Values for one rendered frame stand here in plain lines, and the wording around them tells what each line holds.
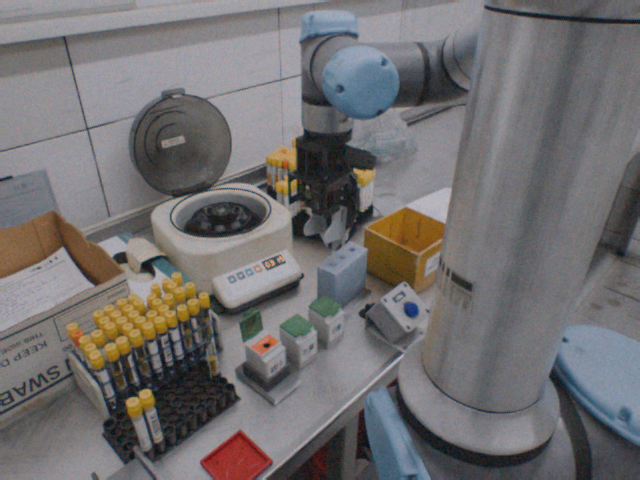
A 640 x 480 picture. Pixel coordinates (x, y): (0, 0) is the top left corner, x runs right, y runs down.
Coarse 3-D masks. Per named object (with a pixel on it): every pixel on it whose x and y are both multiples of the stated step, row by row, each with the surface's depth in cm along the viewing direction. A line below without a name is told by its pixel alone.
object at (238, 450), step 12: (240, 432) 67; (228, 444) 66; (240, 444) 66; (252, 444) 66; (204, 456) 64; (216, 456) 65; (228, 456) 65; (240, 456) 65; (252, 456) 65; (264, 456) 64; (204, 468) 63; (216, 468) 63; (228, 468) 63; (240, 468) 63; (252, 468) 63; (264, 468) 63
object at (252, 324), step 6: (246, 312) 71; (252, 312) 72; (258, 312) 73; (246, 318) 71; (252, 318) 72; (258, 318) 73; (240, 324) 71; (246, 324) 72; (252, 324) 72; (258, 324) 74; (246, 330) 72; (252, 330) 73; (258, 330) 74; (246, 336) 72; (252, 336) 73
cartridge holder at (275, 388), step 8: (240, 368) 76; (248, 368) 74; (288, 368) 74; (240, 376) 76; (248, 376) 75; (256, 376) 73; (272, 376) 72; (280, 376) 73; (288, 376) 75; (296, 376) 75; (256, 384) 74; (264, 384) 72; (272, 384) 72; (280, 384) 74; (288, 384) 74; (296, 384) 74; (264, 392) 73; (272, 392) 72; (280, 392) 72; (288, 392) 73; (272, 400) 72
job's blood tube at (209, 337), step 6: (210, 336) 70; (210, 342) 69; (210, 348) 70; (210, 354) 70; (210, 360) 71; (216, 360) 72; (210, 366) 72; (216, 366) 72; (210, 372) 73; (216, 372) 73; (216, 378) 73
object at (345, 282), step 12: (336, 252) 88; (348, 252) 88; (360, 252) 88; (324, 264) 85; (336, 264) 85; (348, 264) 85; (360, 264) 89; (324, 276) 85; (336, 276) 83; (348, 276) 87; (360, 276) 91; (324, 288) 86; (336, 288) 85; (348, 288) 88; (360, 288) 92; (336, 300) 86; (348, 300) 90; (360, 300) 91; (348, 312) 88
